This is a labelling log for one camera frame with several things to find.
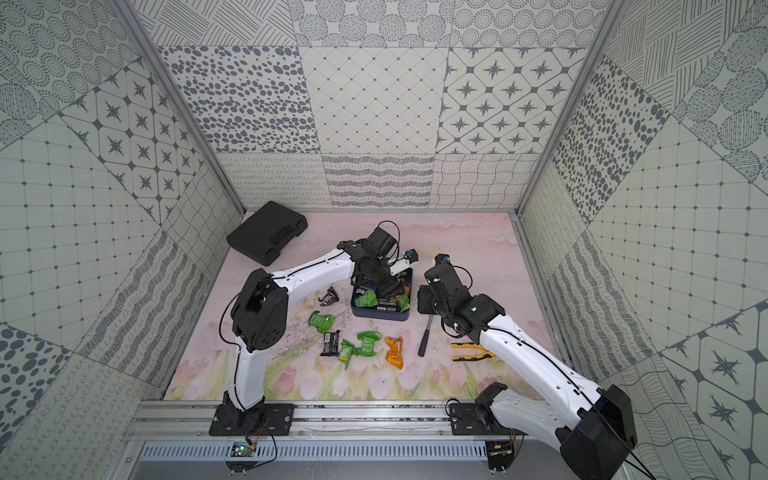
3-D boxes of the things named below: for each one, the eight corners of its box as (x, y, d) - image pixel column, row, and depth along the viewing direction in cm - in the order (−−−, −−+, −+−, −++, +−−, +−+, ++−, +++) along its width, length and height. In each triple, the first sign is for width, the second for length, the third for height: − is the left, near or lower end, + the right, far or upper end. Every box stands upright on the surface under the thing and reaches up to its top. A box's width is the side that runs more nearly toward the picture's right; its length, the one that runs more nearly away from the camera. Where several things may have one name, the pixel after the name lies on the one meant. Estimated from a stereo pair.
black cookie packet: (321, 356, 86) (320, 353, 85) (325, 333, 91) (324, 330, 89) (338, 356, 86) (336, 353, 85) (340, 333, 91) (339, 330, 89)
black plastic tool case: (230, 247, 111) (223, 237, 107) (273, 209, 124) (268, 199, 120) (268, 267, 105) (262, 257, 101) (309, 225, 119) (306, 214, 114)
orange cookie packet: (385, 369, 84) (384, 366, 82) (385, 339, 90) (385, 336, 88) (403, 369, 84) (403, 366, 82) (402, 339, 90) (403, 336, 88)
